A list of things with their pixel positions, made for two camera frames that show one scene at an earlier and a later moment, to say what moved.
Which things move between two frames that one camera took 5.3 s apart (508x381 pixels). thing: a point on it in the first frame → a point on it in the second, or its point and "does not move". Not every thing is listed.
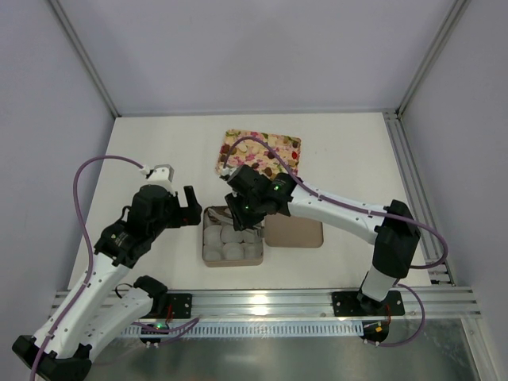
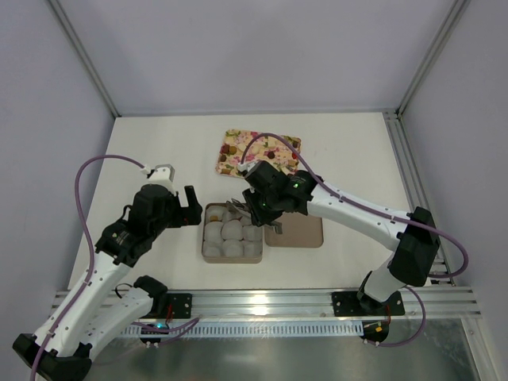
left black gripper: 181,210 does not move
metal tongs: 224,219 → 237,205
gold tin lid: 282,230 does not move
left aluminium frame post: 87,56 does not move
